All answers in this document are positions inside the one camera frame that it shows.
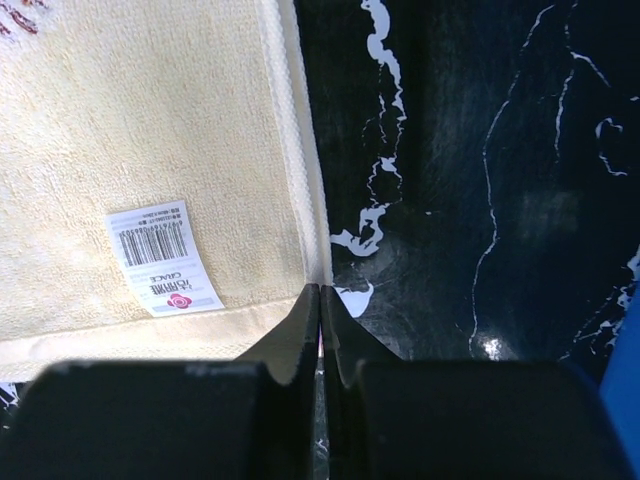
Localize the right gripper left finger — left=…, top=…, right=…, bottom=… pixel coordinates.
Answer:
left=1, top=284, right=320, bottom=479

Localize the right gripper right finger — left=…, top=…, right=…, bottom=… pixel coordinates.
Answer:
left=320, top=287, right=634, bottom=479

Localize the yellow towel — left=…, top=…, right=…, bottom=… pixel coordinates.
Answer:
left=1, top=1, right=332, bottom=382

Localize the blue plastic bin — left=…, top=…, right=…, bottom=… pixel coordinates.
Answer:
left=600, top=288, right=640, bottom=479

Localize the black marbled table mat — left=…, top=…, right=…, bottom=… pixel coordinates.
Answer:
left=0, top=0, right=640, bottom=480

